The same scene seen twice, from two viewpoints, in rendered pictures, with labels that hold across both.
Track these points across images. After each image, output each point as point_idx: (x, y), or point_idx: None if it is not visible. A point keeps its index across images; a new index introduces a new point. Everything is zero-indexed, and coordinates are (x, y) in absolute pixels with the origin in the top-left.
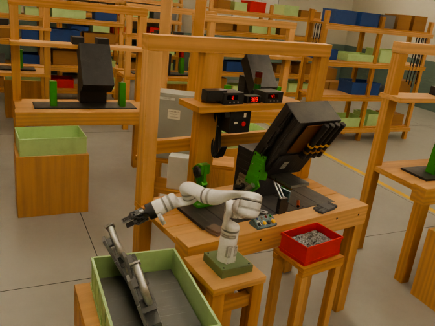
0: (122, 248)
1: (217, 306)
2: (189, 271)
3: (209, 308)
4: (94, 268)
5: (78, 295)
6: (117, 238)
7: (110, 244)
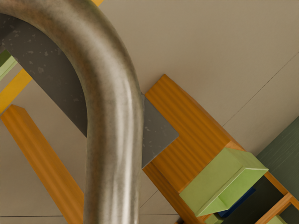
0: (95, 36)
1: None
2: None
3: None
4: (16, 62)
5: None
6: (129, 126)
7: (144, 100)
